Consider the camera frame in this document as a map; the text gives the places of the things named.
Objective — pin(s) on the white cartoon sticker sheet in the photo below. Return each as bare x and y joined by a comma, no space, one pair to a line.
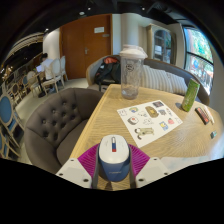
150,121

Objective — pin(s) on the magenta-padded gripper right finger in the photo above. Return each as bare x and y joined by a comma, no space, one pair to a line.
151,170

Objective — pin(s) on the green drink can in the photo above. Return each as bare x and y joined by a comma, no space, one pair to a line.
190,95

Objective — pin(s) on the white tube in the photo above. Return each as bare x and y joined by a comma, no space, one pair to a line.
209,114

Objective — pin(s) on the person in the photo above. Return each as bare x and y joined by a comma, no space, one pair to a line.
46,66

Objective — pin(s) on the grey tufted armchair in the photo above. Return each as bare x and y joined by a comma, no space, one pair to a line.
53,123

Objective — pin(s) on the black and red flat box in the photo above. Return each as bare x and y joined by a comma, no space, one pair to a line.
201,115

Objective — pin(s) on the glass door cabinet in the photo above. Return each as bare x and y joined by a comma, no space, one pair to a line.
161,43

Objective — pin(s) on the group of blue chairs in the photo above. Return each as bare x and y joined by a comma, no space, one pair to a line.
6,113

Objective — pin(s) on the group of white chairs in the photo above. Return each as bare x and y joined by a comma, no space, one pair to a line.
56,71

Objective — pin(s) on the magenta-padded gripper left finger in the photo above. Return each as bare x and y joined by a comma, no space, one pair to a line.
75,170

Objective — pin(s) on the striped cushion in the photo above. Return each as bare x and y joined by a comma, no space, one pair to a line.
179,84
156,79

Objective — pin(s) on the clear shaker bottle white lid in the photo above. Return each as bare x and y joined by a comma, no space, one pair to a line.
132,76

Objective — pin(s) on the brown wooden door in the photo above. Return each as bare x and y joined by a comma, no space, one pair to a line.
76,46

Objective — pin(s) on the large black-framed window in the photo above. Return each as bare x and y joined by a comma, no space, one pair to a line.
198,56

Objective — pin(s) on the black and red backpack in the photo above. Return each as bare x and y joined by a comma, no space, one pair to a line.
108,71

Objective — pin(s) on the white door sign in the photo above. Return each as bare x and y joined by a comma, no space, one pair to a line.
99,30

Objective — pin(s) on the grey curved sofa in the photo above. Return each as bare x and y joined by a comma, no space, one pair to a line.
186,75

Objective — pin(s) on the white and blue computer mouse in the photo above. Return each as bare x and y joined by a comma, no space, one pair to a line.
113,156

